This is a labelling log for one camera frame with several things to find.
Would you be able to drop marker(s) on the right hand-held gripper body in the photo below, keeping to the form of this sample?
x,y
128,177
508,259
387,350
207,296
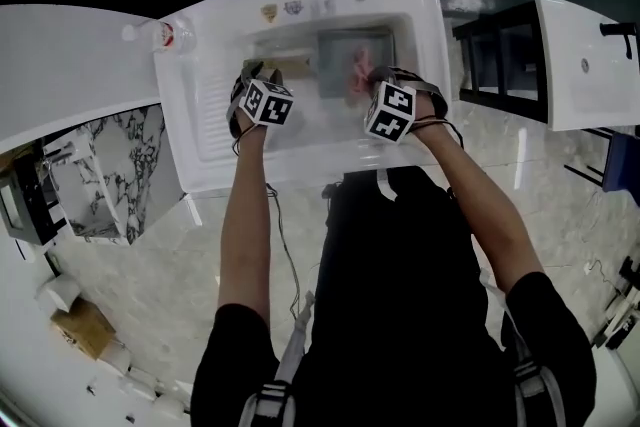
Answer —
x,y
393,111

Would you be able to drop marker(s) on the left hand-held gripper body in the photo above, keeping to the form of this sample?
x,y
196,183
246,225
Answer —
x,y
263,105

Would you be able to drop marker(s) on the pink scrubber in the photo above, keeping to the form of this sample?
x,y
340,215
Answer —
x,y
360,74

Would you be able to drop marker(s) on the square grey metal pan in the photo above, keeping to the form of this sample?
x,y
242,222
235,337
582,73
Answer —
x,y
353,63

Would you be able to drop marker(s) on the person's left forearm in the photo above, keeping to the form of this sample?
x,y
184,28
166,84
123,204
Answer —
x,y
252,225

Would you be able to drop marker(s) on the person's right forearm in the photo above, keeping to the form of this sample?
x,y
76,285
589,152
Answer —
x,y
480,210

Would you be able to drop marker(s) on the white ceramic sink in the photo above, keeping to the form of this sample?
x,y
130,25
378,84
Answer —
x,y
300,65

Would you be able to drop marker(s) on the clear plastic bottle red label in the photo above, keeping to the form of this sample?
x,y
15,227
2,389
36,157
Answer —
x,y
165,35

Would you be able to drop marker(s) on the black metal rack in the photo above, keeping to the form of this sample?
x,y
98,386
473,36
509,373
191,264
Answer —
x,y
505,60

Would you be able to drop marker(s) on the marble pattern cabinet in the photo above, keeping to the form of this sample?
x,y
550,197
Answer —
x,y
110,175

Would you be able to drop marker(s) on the white basin with black tap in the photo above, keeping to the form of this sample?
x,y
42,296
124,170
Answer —
x,y
585,65

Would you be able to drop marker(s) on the white countertop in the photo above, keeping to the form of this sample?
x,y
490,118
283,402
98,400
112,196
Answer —
x,y
65,65

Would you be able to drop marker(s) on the person's black clothing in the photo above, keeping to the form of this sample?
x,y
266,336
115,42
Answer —
x,y
400,315

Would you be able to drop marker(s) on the brown cardboard box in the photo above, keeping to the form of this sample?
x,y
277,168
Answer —
x,y
82,327

